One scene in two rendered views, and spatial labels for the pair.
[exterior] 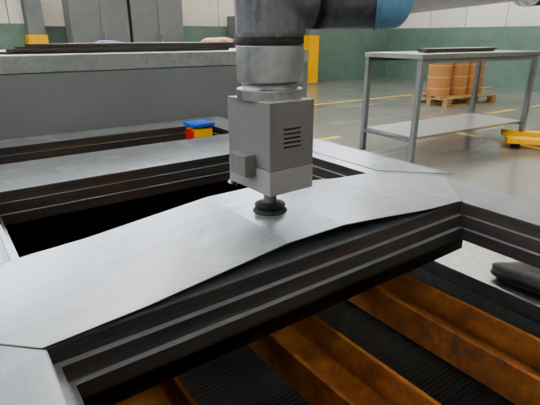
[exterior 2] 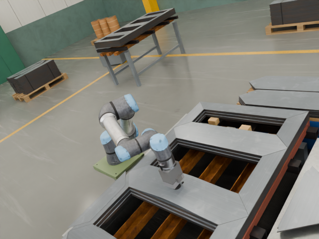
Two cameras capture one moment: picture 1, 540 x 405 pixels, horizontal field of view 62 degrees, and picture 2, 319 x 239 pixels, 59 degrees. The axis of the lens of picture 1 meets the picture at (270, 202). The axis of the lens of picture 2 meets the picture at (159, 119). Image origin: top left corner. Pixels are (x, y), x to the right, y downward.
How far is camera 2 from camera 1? 1.41 m
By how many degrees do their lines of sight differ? 83
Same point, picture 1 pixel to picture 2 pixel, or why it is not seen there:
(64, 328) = (232, 194)
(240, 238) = (193, 184)
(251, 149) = (177, 174)
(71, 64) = not seen: outside the picture
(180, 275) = (210, 188)
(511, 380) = (185, 171)
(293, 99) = not seen: hidden behind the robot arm
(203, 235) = (193, 192)
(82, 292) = (222, 199)
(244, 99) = (174, 166)
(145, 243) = (200, 201)
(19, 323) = (235, 201)
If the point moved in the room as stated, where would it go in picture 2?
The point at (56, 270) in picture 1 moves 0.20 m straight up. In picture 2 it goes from (217, 210) to (206, 177)
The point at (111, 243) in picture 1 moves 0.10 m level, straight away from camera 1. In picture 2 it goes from (202, 208) to (185, 223)
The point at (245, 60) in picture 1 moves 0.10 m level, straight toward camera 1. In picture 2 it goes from (172, 159) to (192, 150)
